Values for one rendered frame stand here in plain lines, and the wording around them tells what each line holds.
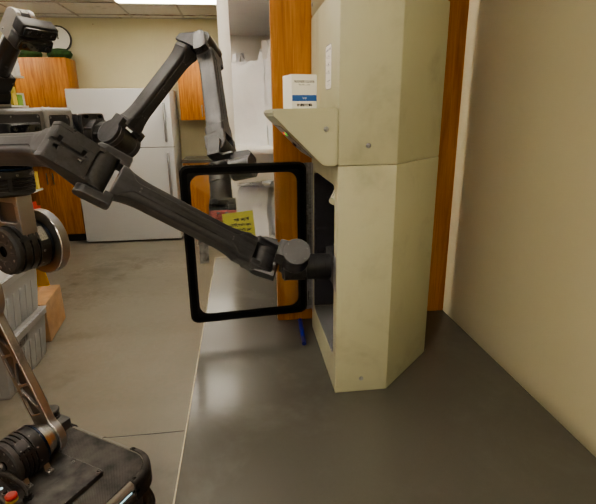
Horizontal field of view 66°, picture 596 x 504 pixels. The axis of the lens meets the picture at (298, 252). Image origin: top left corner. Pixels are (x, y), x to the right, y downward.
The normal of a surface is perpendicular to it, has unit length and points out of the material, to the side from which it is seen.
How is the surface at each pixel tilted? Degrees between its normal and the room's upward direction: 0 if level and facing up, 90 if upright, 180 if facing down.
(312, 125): 90
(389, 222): 90
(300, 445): 0
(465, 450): 0
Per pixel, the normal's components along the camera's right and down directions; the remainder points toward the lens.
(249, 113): -0.31, 0.22
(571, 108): -0.99, 0.04
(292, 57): 0.12, 0.29
